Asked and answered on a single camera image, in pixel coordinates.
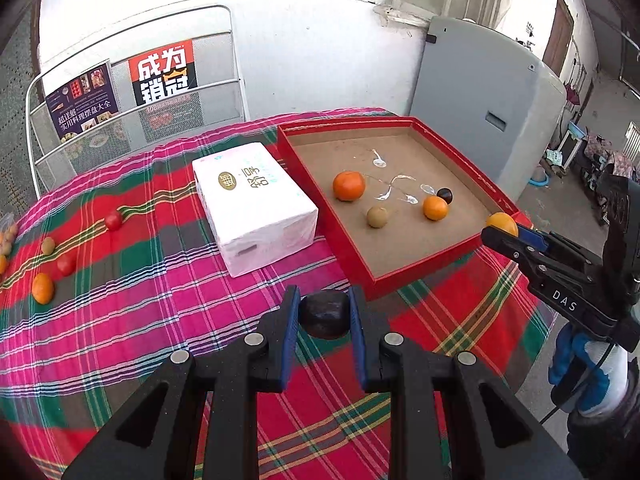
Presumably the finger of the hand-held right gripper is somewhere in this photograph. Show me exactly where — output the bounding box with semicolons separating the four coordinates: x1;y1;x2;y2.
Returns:
481;226;548;281
517;224;581;261

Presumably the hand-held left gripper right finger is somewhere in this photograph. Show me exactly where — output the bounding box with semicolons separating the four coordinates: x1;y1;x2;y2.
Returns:
347;286;586;480

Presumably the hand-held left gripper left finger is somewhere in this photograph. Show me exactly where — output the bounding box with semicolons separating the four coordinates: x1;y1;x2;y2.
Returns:
62;285;302;480

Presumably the red cardboard box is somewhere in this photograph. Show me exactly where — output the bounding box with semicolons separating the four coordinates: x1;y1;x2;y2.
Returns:
276;116;521;301

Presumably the large orange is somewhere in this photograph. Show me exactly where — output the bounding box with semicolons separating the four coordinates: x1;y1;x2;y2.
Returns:
332;170;366;202

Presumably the person's right forearm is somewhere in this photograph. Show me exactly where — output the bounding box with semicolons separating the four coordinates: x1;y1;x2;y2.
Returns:
567;400;640;480

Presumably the person's right hand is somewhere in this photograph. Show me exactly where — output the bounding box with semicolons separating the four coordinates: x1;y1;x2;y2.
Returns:
548;325;631;416

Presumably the white pink tissue pack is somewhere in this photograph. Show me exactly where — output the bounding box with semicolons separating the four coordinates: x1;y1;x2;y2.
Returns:
192;142;319;277

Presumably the red green plaid tablecloth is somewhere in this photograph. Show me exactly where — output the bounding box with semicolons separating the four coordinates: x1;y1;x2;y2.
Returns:
0;106;558;480

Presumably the grey cabinet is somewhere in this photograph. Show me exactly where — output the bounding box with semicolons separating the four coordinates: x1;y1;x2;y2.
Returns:
409;16;568;216

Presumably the brown wooden door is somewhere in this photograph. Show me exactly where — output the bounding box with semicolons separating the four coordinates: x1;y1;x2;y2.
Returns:
542;0;575;78

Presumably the white metal mesh rack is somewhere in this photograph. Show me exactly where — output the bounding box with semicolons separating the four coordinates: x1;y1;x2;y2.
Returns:
25;5;250;201

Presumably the red black book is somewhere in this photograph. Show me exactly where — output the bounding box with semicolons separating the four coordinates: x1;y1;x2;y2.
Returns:
128;40;205;143

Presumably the clear plastic container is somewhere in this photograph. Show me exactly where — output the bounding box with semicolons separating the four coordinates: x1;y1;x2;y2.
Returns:
0;212;18;256

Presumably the dark cookbook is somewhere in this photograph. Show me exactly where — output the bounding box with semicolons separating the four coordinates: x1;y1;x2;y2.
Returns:
44;58;132;161

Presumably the studded grey metal door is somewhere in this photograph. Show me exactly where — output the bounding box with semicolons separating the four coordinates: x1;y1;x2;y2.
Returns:
0;10;41;201

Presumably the black cable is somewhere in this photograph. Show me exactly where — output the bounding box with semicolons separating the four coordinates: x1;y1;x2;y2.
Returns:
539;337;618;423

